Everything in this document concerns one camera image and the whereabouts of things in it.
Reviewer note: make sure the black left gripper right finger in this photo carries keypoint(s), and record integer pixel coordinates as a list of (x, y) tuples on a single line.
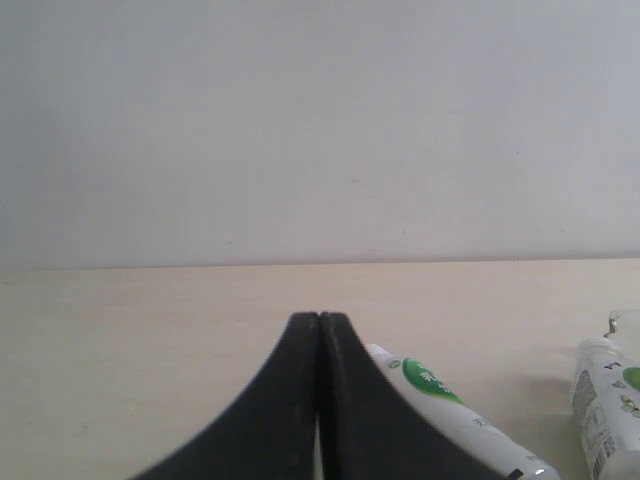
[(367, 430)]

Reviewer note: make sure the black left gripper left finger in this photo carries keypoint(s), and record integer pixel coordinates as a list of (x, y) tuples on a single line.
[(268, 431)]

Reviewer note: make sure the clear bottle butterfly label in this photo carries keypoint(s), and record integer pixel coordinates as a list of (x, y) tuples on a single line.
[(604, 397)]

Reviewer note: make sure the clear bottle red label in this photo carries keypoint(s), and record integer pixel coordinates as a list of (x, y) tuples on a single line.
[(624, 322)]

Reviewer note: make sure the white bottle green label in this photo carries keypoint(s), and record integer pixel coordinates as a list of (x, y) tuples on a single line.
[(436, 403)]

